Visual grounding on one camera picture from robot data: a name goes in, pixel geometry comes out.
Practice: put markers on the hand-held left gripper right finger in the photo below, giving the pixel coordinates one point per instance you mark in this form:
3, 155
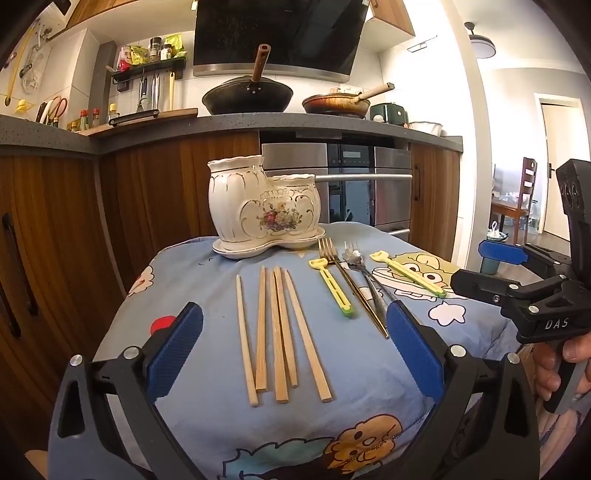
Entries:
413, 350

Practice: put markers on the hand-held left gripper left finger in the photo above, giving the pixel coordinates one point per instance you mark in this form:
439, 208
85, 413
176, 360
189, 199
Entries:
178, 350

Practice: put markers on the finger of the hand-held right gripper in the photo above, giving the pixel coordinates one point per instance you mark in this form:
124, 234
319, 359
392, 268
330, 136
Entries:
501, 253
480, 282

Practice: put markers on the wooden chopstick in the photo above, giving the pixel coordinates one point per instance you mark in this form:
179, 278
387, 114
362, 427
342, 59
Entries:
289, 350
246, 341
307, 341
279, 369
262, 332

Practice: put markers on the yellow plastic toy shovel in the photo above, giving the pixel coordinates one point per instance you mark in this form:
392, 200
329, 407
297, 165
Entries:
332, 288
406, 272

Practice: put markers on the gold metal fork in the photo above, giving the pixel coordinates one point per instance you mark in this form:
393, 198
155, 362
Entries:
351, 286

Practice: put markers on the silver metal fork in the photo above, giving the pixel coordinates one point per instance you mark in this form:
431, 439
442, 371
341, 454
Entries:
349, 249

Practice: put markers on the cream floral ceramic holder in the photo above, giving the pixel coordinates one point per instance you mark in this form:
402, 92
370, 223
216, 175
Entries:
240, 198

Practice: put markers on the person's right hand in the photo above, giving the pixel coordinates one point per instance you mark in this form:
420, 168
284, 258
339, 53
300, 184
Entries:
545, 374

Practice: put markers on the teal container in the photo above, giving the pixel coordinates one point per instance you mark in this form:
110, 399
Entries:
488, 266

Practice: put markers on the blue cartoon printed blanket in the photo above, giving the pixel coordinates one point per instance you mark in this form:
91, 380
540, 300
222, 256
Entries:
360, 378

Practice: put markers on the wooden chair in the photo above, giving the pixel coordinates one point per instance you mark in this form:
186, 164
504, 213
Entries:
526, 189

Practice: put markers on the white door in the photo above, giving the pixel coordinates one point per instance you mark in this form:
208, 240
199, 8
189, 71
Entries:
561, 161

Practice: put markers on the cream ceramic saucer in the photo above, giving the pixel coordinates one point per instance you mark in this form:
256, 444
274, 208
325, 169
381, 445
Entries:
240, 251

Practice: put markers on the stainless steel oven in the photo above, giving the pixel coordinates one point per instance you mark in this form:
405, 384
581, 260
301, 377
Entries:
369, 194

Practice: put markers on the white bowl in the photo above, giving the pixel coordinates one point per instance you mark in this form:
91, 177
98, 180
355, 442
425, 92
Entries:
425, 128

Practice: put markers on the wooden lower kitchen cabinets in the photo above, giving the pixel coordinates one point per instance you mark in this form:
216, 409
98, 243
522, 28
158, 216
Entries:
152, 194

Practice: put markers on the wooden kitchen cabinets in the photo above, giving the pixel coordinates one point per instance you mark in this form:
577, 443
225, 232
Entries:
392, 14
152, 194

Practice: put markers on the striped beige clothing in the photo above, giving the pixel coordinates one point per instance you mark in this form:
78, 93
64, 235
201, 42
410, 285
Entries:
558, 443

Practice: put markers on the green kitchen appliance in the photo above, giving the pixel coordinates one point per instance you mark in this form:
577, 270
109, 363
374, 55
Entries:
385, 113

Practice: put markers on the ceiling fan lamp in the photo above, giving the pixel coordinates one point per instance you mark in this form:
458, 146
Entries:
482, 46

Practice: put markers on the brown frying pan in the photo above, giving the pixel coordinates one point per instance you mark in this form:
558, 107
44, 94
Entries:
337, 108

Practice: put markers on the grey kitchen countertop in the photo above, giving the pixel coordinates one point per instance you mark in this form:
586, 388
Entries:
231, 123

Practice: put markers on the wooden cutting board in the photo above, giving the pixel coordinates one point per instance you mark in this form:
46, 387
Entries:
171, 116

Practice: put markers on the yellow cap sauce bottle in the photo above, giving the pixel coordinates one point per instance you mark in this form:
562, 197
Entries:
112, 114

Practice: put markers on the red cap sauce bottle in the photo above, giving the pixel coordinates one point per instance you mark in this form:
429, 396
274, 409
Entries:
83, 120
95, 117

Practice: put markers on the hanging metal spatula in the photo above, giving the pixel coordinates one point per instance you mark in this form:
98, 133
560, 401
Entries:
143, 97

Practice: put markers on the hanging wooden spatula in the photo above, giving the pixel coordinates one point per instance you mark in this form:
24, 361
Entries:
171, 90

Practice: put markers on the black wok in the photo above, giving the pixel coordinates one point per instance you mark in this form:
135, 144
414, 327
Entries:
249, 99

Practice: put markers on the hanging metal tongs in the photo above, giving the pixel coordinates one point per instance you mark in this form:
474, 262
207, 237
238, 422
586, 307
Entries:
157, 90

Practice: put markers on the wooden upper kitchen cabinets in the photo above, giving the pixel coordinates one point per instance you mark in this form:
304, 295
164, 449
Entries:
392, 14

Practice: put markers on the kitchen knives set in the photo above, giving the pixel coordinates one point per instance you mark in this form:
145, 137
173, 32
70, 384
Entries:
42, 113

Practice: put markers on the yellow plastic object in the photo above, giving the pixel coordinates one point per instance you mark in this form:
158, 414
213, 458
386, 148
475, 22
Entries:
25, 107

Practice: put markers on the yellow green packet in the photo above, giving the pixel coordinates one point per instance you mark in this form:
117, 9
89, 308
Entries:
137, 55

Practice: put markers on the dark lid spice jar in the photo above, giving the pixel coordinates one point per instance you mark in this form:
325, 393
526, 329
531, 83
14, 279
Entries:
154, 48

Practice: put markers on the green snack packet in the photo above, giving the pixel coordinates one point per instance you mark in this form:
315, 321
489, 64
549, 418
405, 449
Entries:
176, 45

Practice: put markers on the black range hood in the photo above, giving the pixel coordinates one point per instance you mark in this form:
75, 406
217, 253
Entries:
277, 37

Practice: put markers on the black wall shelf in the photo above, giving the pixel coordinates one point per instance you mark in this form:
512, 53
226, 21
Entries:
147, 70

